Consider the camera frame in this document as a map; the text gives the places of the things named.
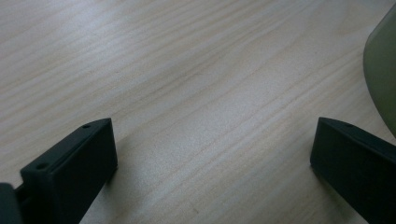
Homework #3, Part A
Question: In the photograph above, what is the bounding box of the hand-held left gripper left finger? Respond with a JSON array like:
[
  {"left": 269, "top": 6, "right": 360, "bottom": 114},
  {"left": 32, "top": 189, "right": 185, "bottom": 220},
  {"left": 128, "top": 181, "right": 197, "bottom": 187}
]
[{"left": 20, "top": 118, "right": 119, "bottom": 224}]

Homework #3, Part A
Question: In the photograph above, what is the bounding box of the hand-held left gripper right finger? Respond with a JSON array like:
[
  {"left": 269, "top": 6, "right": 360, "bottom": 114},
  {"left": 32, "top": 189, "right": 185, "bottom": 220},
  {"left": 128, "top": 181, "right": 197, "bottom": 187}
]
[{"left": 310, "top": 117, "right": 396, "bottom": 224}]

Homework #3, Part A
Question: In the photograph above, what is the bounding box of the pale green bin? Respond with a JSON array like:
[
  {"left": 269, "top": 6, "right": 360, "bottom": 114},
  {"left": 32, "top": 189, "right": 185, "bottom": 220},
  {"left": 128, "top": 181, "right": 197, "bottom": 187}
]
[{"left": 362, "top": 3, "right": 396, "bottom": 138}]

